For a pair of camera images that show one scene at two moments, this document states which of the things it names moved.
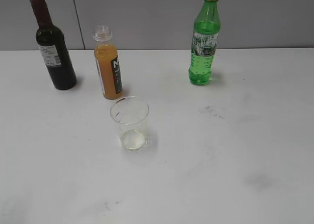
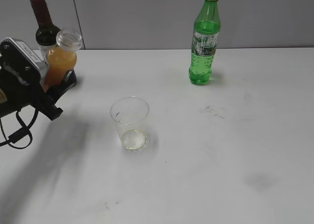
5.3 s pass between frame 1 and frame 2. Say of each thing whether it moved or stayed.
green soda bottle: stayed
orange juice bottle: moved
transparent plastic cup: stayed
